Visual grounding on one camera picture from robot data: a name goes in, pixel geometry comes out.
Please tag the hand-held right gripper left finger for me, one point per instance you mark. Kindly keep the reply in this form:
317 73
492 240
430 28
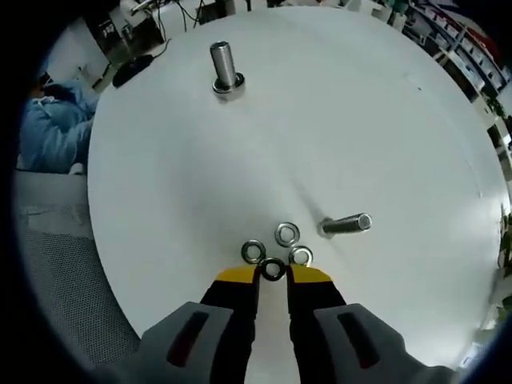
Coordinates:
228 304

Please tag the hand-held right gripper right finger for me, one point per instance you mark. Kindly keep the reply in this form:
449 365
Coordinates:
316 304

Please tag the silver metal washer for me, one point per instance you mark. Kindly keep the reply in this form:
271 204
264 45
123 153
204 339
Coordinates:
245 252
273 261
291 256
278 234

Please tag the thin threaded metal stud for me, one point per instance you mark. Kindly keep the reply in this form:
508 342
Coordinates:
344 224

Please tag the black washer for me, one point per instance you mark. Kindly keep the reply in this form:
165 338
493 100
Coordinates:
240 78

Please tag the thick threaded metal stud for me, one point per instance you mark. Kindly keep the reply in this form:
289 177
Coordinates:
224 64

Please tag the grey mesh office chair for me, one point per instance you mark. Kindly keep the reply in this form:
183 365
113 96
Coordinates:
72 280

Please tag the black computer mouse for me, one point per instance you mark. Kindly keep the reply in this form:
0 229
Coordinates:
130 72

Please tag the shelf rack with white bins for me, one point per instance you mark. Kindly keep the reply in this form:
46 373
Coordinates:
472 44

